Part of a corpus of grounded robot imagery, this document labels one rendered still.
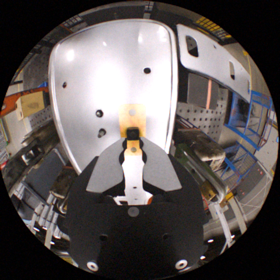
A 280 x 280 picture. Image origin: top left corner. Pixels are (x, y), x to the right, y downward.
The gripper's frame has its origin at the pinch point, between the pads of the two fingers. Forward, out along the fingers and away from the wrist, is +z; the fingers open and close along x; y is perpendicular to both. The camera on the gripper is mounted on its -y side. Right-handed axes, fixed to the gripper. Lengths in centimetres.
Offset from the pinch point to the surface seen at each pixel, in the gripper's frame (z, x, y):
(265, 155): -1, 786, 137
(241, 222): -227, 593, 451
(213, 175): -5.5, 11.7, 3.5
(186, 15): 1.9, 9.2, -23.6
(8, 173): -10.6, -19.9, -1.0
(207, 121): 32, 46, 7
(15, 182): -10.6, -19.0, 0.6
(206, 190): -6.8, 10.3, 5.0
